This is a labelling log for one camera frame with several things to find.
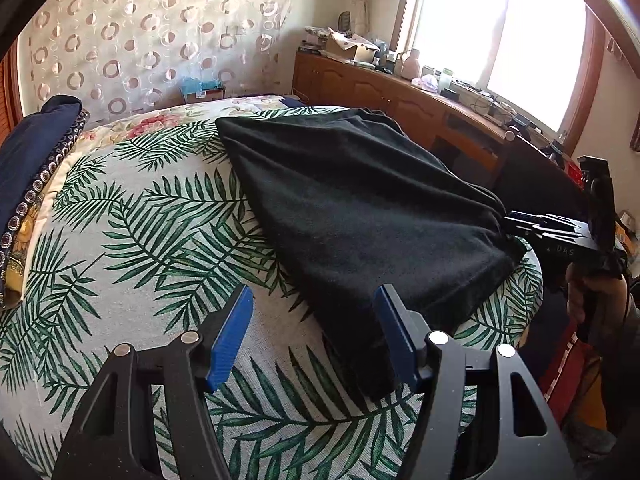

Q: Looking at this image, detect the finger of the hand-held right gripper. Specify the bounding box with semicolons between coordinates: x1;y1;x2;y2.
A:
503;211;585;231
504;224;552;246

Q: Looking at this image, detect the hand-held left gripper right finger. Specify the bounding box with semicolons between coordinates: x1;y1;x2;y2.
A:
374;284;576;480

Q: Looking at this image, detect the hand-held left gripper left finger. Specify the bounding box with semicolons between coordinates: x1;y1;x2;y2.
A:
52;282;256;480

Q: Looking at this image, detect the black printed t-shirt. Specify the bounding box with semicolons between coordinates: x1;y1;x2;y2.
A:
215;107;529;404

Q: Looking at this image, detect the person's right forearm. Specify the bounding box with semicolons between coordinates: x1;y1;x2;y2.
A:
591;280;640;443

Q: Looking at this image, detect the person's right hand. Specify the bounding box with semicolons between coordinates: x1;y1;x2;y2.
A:
566;266;629;345

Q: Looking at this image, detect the black chair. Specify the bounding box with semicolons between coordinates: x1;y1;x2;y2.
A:
494;131;592;222

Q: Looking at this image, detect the green leaf-print bed sheet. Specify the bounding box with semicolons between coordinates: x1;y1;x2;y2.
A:
0;104;544;480

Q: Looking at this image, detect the red bag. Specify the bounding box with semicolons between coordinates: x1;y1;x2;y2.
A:
539;319;587;407

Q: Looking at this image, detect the wooden-framed window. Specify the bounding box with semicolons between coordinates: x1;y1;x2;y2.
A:
392;0;607;138

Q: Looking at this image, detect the long wooden cabinet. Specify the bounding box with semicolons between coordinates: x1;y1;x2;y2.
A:
292;50;593;193

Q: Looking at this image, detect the pink bottle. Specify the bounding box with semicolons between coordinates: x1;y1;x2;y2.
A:
401;48;424;81

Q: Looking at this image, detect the dark circle-patterned blanket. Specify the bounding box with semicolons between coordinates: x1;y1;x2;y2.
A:
0;109;92;306

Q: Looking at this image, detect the box with blue plastic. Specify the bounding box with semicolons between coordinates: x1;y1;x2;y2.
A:
179;76;227;104

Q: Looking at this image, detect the open cardboard box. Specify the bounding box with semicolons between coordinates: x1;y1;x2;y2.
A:
324;29;382;62

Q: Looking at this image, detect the navy blue pillow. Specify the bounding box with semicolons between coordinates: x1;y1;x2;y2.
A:
0;95;84;233

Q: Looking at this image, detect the circle-patterned sheer curtain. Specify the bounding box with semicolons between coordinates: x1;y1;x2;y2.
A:
17;0;302;127

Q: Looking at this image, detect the wooden slatted wardrobe door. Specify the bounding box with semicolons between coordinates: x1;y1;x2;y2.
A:
0;52;24;133

